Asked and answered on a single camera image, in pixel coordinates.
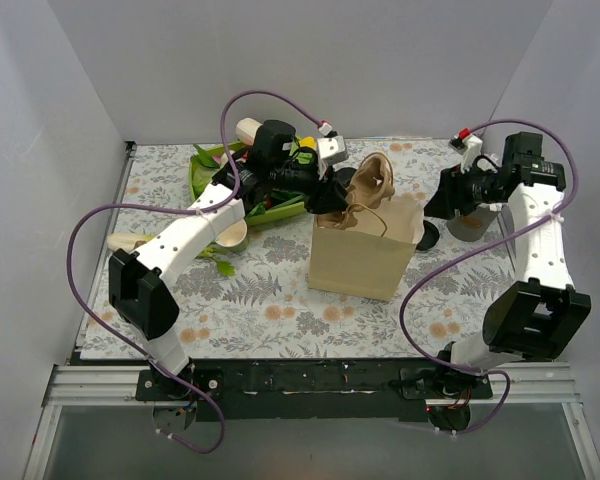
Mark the napa cabbage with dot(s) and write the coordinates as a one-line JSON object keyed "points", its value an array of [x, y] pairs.
{"points": [[246, 130]]}

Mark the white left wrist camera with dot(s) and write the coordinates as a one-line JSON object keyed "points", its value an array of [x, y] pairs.
{"points": [[331, 148]]}

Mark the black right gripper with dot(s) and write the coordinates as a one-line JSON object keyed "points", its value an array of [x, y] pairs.
{"points": [[443, 192]]}

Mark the green vegetable tray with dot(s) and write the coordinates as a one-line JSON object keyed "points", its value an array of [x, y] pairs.
{"points": [[277, 205]]}

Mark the yellow pepper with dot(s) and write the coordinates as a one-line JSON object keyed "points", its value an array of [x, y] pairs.
{"points": [[308, 142]]}

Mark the green celery stalks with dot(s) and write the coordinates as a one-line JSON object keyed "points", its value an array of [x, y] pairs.
{"points": [[131, 241]]}

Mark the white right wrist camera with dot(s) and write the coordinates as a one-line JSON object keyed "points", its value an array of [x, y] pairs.
{"points": [[469, 146]]}

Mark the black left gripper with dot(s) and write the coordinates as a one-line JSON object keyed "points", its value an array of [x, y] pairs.
{"points": [[322, 190]]}

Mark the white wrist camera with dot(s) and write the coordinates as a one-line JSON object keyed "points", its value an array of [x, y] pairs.
{"points": [[469, 146], [331, 148]]}

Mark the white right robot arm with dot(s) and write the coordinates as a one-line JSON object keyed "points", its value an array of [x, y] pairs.
{"points": [[539, 314]]}

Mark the aluminium frame rail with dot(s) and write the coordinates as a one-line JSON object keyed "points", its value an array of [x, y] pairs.
{"points": [[531, 383]]}

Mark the green paper coffee cup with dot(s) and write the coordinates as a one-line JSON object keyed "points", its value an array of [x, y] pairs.
{"points": [[344, 176]]}

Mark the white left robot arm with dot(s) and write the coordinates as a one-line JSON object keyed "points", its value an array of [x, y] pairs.
{"points": [[140, 281]]}

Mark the brown cardboard cup carrier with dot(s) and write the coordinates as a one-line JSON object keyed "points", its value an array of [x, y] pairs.
{"points": [[371, 183]]}

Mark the brown paper bag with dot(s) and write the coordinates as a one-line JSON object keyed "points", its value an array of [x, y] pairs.
{"points": [[369, 258]]}

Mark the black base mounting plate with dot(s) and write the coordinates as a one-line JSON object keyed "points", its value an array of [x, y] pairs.
{"points": [[396, 388]]}

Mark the floral table mat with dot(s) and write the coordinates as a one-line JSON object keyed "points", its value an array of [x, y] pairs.
{"points": [[266, 310]]}

